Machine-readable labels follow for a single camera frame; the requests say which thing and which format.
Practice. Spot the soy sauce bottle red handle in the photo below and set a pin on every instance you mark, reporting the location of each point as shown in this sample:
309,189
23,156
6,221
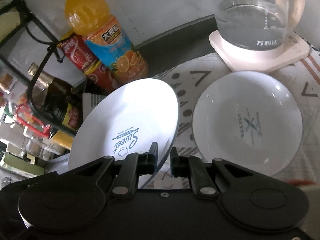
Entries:
58,100

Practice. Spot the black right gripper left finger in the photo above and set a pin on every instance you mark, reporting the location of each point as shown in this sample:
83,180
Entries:
147,162

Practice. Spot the black metal shelf rack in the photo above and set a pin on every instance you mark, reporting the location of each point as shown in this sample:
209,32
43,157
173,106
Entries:
27,17

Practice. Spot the orange juice bottle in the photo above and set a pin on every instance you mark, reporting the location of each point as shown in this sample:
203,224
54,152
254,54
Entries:
105,37

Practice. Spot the white plate green X print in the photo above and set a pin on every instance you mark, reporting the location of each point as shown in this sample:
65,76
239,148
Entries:
250,119

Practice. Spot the green carton box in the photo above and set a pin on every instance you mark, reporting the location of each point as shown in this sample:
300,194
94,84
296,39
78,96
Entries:
21,167

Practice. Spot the white plate Sweet print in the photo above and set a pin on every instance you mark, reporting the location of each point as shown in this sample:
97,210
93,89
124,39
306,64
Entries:
128,121

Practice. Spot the red chips can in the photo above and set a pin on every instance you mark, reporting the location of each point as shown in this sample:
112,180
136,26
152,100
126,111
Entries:
81,56

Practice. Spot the cream kettle base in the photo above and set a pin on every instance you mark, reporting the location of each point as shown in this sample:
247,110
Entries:
237,59

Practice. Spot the glass electric kettle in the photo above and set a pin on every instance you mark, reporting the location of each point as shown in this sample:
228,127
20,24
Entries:
259,25

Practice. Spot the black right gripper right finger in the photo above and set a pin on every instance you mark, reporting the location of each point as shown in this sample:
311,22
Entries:
179,165

